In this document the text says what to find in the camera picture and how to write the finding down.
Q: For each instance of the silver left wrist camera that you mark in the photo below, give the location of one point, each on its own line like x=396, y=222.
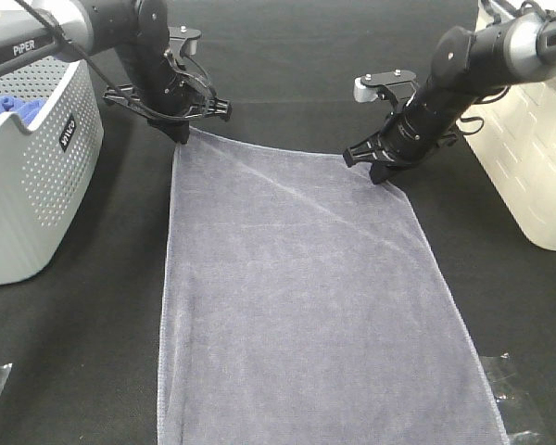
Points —
x=183, y=40

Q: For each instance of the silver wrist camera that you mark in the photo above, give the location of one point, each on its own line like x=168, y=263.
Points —
x=183, y=40
x=394, y=86

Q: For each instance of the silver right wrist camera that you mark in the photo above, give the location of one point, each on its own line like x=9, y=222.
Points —
x=394, y=86

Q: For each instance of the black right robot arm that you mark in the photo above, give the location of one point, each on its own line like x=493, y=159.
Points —
x=467, y=68

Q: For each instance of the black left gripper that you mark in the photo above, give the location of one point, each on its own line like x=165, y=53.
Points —
x=165, y=92

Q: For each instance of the right clear tape strip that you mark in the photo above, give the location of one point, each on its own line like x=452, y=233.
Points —
x=521, y=418

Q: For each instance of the cream plastic basket grey rim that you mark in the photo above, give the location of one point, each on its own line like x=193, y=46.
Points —
x=516, y=145

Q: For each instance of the grey towel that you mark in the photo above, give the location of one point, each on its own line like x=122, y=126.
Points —
x=304, y=305

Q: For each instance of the blue towel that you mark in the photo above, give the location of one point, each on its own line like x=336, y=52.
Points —
x=26, y=110

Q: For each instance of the grey perforated plastic basket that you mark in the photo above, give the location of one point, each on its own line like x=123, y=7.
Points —
x=45, y=167

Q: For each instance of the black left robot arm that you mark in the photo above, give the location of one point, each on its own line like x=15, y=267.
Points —
x=78, y=30

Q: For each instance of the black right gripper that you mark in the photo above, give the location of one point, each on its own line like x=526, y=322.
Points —
x=410, y=132

